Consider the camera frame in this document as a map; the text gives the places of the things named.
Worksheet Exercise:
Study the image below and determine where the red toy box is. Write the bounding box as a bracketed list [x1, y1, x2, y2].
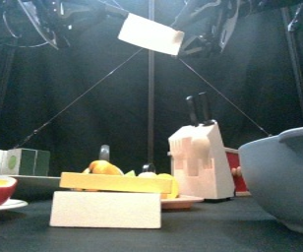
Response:
[224, 147, 251, 195]

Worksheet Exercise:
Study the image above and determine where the black ring handle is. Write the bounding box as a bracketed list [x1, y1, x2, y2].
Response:
[141, 162, 157, 174]

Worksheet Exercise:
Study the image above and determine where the large grey-blue bowl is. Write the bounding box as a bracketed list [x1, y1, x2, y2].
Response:
[237, 124, 303, 238]

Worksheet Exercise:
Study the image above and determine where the vertical metal frame pole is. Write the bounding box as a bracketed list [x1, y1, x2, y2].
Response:
[148, 0, 157, 165]

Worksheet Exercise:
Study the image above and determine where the green and white box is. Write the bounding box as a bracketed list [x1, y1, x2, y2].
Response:
[0, 148, 51, 177]

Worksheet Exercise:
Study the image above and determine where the grey utensil handle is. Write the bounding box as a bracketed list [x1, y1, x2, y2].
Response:
[98, 144, 113, 162]

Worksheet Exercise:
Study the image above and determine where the yellow toy food piece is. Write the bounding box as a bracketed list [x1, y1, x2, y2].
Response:
[157, 172, 181, 200]

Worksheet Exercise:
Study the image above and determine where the white foam block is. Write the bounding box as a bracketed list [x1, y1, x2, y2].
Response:
[49, 190, 164, 230]

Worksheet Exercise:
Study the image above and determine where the orange toy food piece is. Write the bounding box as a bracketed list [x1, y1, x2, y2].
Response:
[82, 159, 125, 176]

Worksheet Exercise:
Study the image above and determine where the white plate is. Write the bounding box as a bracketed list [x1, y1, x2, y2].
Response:
[0, 198, 30, 214]

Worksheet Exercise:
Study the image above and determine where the white toy food piece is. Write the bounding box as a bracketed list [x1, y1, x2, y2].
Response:
[137, 171, 161, 179]

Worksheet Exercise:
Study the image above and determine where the white toy cleaver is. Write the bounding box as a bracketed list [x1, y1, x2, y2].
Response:
[101, 3, 188, 57]

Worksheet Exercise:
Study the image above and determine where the white wooden knife block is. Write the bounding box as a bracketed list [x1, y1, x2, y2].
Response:
[168, 120, 237, 201]

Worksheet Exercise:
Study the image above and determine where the yellow wooden block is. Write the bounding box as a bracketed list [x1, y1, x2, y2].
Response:
[58, 171, 174, 195]

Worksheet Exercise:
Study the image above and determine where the grey tray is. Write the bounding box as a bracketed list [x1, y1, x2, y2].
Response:
[9, 174, 65, 200]

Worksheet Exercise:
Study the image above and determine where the black toy knife handle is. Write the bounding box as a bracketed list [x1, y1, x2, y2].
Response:
[185, 94, 200, 127]
[197, 91, 213, 126]

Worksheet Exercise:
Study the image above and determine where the small pink plate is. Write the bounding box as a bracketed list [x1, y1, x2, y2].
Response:
[160, 194, 205, 211]

